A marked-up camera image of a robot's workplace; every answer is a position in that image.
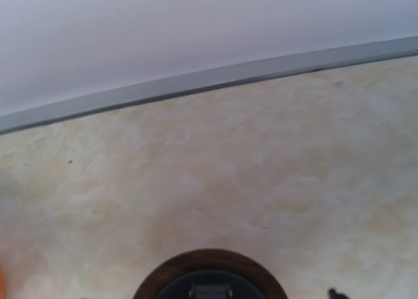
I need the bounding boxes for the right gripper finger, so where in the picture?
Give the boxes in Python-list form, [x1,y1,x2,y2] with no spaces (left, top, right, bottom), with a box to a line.
[328,289,350,299]

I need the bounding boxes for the right small desk phone stand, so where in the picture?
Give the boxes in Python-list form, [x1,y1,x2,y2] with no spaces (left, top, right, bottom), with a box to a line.
[134,249,287,299]

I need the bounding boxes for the orange white bowl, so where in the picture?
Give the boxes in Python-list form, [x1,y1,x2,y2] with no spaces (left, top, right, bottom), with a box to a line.
[0,270,6,299]

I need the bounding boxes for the back aluminium table rail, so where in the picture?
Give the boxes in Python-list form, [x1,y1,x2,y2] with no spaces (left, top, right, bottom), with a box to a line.
[1,37,417,134]

